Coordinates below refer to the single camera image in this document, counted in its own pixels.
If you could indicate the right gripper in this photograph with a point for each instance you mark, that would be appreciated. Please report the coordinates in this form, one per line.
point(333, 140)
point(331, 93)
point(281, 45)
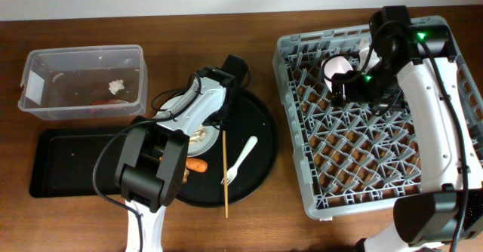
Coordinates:
point(353, 95)

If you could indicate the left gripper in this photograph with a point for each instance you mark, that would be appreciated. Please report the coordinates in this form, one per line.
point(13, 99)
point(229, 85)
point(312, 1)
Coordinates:
point(214, 121)

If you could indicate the food scraps pile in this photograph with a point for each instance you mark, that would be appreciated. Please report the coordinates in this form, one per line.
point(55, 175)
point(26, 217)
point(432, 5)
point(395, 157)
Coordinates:
point(199, 135)

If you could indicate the grey plate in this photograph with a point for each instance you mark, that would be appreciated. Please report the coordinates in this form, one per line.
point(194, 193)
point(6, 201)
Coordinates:
point(205, 140)

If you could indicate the pink bowl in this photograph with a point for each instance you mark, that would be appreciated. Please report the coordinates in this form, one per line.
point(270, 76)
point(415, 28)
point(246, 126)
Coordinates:
point(333, 66)

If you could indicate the white tissue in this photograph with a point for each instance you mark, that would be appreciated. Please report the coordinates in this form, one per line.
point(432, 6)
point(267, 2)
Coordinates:
point(116, 86)

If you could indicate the red snack wrapper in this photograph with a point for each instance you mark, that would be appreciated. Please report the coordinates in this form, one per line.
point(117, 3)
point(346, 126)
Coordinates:
point(111, 103)

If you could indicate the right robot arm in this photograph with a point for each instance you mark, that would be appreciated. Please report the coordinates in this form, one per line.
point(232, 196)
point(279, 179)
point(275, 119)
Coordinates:
point(417, 68)

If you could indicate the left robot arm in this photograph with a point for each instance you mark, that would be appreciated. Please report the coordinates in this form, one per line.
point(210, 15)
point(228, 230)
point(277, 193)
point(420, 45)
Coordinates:
point(152, 162)

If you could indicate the grey dishwasher rack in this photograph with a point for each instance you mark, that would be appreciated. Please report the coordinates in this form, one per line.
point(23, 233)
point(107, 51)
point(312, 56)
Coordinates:
point(348, 160)

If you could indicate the clear plastic waste bin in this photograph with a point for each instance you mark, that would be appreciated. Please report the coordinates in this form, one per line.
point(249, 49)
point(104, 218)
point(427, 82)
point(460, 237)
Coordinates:
point(62, 83)

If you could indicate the wooden chopstick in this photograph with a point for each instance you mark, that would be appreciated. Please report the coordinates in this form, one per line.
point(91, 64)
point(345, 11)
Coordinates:
point(225, 173)

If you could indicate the round black serving tray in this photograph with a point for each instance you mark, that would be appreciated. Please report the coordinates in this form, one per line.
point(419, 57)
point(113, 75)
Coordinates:
point(250, 117)

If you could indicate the orange carrot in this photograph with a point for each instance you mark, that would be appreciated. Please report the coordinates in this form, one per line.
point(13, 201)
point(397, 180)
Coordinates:
point(196, 164)

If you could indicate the white plastic fork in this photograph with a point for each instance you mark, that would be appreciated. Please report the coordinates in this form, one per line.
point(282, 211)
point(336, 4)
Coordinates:
point(232, 172)

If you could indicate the brown food lump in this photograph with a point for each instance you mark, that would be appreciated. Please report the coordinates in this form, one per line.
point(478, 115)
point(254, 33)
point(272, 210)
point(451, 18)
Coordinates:
point(185, 176)

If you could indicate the black rectangular tray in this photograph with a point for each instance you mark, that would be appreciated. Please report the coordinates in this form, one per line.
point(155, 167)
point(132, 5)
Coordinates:
point(65, 160)

